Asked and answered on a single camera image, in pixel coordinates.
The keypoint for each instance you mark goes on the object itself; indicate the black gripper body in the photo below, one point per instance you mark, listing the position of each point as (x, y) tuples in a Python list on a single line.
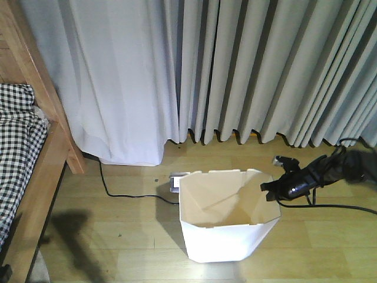
[(291, 185)]

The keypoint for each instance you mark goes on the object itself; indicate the white plastic trash bin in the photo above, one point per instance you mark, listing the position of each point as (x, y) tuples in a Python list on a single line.
[(224, 215)]

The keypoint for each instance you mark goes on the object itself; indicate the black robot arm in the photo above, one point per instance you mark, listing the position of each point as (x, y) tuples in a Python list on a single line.
[(354, 166)]

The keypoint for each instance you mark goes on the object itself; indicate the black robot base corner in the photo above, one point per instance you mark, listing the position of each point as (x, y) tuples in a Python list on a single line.
[(5, 273)]

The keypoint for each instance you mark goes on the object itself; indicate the grey pleated curtain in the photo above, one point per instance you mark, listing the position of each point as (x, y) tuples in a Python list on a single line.
[(302, 69)]

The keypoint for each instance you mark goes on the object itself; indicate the white sheer curtain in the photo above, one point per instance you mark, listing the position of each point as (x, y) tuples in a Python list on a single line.
[(112, 66)]

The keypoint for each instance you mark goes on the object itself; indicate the black white checkered bedding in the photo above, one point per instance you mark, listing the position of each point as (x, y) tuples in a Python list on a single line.
[(24, 129)]

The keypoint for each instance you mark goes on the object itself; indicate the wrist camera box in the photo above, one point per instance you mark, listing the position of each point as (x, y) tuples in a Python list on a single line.
[(289, 164)]

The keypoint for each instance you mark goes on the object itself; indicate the wooden bed frame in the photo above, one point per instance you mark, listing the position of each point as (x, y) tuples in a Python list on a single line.
[(21, 63)]

